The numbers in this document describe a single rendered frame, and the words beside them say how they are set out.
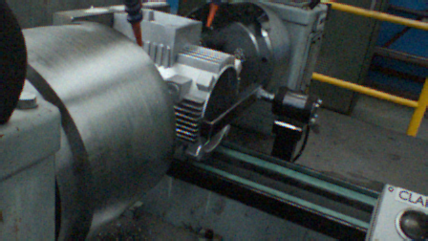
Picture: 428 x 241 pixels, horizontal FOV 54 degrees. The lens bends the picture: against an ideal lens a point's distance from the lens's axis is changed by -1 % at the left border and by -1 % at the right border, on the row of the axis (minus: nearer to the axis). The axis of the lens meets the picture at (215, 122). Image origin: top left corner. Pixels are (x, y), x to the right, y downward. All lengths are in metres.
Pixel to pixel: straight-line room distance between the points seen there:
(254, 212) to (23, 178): 0.46
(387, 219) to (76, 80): 0.33
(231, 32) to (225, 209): 0.39
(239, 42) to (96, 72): 0.52
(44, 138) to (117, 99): 0.15
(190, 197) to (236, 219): 0.09
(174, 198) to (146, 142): 0.31
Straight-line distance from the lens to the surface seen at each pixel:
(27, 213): 0.33
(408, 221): 0.44
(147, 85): 0.48
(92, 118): 0.40
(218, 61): 0.68
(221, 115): 0.67
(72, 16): 0.67
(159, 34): 0.70
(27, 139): 0.29
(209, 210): 0.74
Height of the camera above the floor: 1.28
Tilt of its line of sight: 23 degrees down
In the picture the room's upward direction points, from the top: 10 degrees clockwise
